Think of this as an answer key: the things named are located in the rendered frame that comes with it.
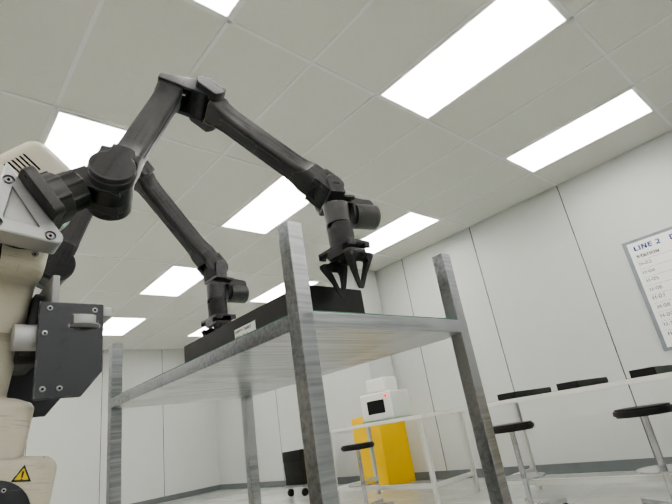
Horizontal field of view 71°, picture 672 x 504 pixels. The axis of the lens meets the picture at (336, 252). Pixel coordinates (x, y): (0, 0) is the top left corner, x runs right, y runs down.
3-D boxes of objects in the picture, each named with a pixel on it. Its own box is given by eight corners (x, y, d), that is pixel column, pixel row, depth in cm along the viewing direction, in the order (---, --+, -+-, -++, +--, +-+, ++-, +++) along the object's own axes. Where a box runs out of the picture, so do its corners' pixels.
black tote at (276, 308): (185, 386, 132) (183, 346, 136) (239, 382, 143) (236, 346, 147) (309, 337, 93) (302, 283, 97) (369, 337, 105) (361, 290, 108)
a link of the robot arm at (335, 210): (317, 206, 106) (328, 194, 101) (344, 208, 109) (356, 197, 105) (322, 234, 104) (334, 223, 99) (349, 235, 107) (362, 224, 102)
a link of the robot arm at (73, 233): (93, 149, 137) (104, 131, 130) (138, 173, 144) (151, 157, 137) (22, 283, 113) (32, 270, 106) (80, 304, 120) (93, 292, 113)
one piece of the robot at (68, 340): (2, 401, 70) (15, 265, 77) (-23, 422, 88) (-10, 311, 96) (115, 393, 80) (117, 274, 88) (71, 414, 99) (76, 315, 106)
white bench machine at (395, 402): (382, 420, 554) (375, 381, 571) (413, 415, 528) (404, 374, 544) (362, 424, 528) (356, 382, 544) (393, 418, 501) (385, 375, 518)
